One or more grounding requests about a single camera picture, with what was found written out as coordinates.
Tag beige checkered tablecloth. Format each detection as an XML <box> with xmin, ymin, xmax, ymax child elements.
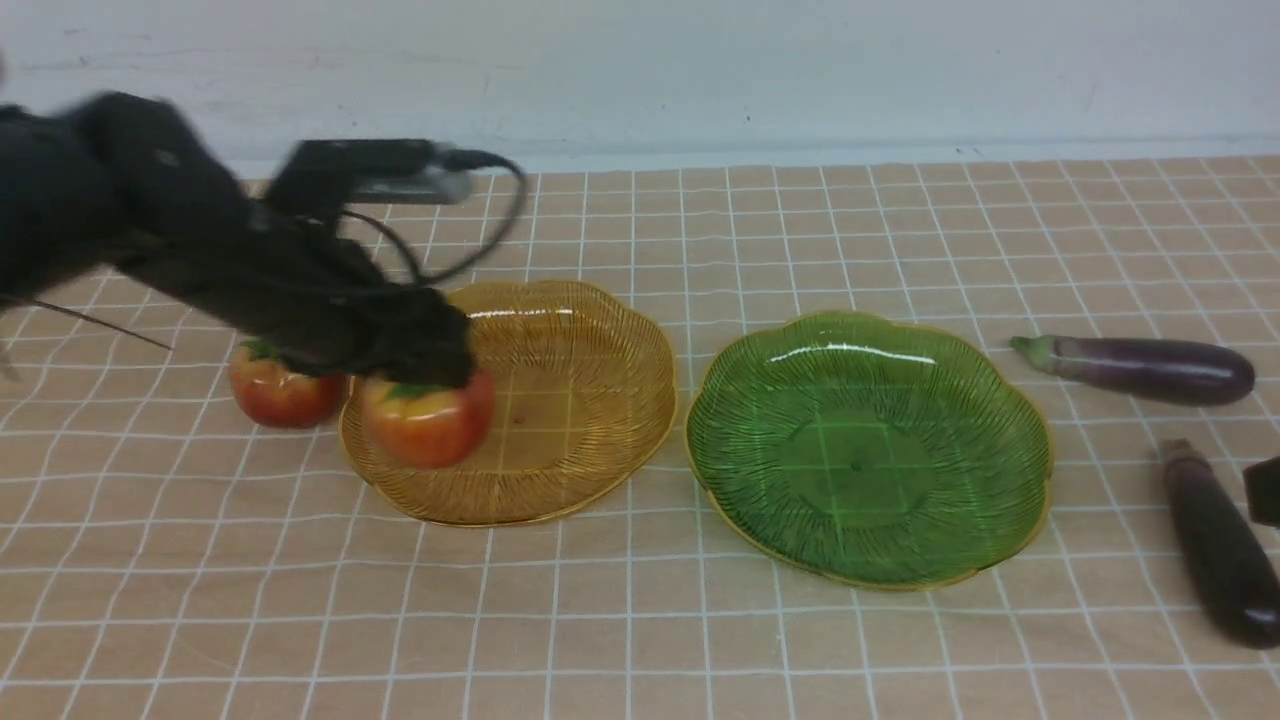
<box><xmin>1</xmin><ymin>156</ymin><xmax>1277</xmax><ymax>719</ymax></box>

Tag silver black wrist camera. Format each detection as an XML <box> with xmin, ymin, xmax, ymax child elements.
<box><xmin>262</xmin><ymin>138</ymin><xmax>474</xmax><ymax>220</ymax></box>

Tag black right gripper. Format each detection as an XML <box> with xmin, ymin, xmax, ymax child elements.
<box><xmin>1243</xmin><ymin>456</ymin><xmax>1280</xmax><ymax>528</ymax></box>

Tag dark eggplant brown stem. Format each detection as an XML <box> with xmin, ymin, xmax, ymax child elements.
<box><xmin>1158</xmin><ymin>439</ymin><xmax>1279</xmax><ymax>650</ymax></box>

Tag red tomato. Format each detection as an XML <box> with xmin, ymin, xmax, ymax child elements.
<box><xmin>229</xmin><ymin>340</ymin><xmax>347</xmax><ymax>429</ymax></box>
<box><xmin>360</xmin><ymin>369</ymin><xmax>497</xmax><ymax>470</ymax></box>

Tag purple eggplant green stem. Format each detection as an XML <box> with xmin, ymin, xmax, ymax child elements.
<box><xmin>1009</xmin><ymin>334</ymin><xmax>1256</xmax><ymax>407</ymax></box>

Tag green ribbed plastic plate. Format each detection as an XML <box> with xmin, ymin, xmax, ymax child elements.
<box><xmin>684</xmin><ymin>310</ymin><xmax>1055</xmax><ymax>592</ymax></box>

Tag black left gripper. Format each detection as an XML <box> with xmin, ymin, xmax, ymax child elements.
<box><xmin>115</xmin><ymin>205</ymin><xmax>476</xmax><ymax>388</ymax></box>

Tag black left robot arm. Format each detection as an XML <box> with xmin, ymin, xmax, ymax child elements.
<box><xmin>1</xmin><ymin>92</ymin><xmax>475</xmax><ymax>388</ymax></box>

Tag amber ribbed plastic plate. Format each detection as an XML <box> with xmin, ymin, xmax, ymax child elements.
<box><xmin>339</xmin><ymin>281</ymin><xmax>678</xmax><ymax>527</ymax></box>

